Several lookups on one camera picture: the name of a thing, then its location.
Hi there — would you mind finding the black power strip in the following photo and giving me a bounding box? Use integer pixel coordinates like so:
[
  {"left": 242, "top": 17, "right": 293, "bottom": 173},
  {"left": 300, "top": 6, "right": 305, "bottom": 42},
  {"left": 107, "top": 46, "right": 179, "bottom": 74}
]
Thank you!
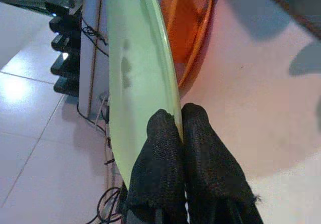
[{"left": 45, "top": 3, "right": 84, "bottom": 98}]

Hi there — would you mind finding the light green plate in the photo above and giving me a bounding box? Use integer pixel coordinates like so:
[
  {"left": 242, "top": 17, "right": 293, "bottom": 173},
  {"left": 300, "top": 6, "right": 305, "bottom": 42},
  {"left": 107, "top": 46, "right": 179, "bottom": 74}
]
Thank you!
[{"left": 104, "top": 0, "right": 183, "bottom": 192}]

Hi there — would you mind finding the orange plastic bowl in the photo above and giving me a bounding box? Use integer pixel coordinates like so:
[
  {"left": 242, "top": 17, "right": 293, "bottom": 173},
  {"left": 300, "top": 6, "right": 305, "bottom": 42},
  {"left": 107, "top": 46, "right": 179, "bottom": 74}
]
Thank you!
[{"left": 160, "top": 0, "right": 209, "bottom": 64}]

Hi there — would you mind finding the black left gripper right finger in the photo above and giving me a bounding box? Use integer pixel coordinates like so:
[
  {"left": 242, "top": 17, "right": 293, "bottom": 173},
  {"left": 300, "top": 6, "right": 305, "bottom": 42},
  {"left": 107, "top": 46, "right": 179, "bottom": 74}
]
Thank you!
[{"left": 181, "top": 102, "right": 264, "bottom": 224}]

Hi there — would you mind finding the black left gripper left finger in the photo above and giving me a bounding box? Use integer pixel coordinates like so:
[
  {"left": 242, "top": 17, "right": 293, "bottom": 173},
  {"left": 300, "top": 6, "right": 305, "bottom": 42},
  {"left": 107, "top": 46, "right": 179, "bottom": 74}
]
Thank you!
[{"left": 125, "top": 109, "right": 188, "bottom": 224}]

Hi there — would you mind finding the white board panel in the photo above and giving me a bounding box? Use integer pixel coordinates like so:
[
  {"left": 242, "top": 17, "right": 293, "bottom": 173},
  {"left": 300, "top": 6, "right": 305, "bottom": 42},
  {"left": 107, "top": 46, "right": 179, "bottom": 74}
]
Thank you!
[{"left": 77, "top": 0, "right": 111, "bottom": 120}]

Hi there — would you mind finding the orange plastic plate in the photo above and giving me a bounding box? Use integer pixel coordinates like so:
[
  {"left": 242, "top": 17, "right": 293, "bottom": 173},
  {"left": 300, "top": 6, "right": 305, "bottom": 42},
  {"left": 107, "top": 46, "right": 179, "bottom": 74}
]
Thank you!
[{"left": 177, "top": 0, "right": 217, "bottom": 90}]

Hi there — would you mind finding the thin black cable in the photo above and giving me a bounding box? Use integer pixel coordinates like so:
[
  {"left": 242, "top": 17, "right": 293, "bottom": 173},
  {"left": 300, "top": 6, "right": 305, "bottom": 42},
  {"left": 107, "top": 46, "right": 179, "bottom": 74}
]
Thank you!
[
  {"left": 75, "top": 18, "right": 111, "bottom": 57},
  {"left": 96, "top": 186, "right": 126, "bottom": 224}
]

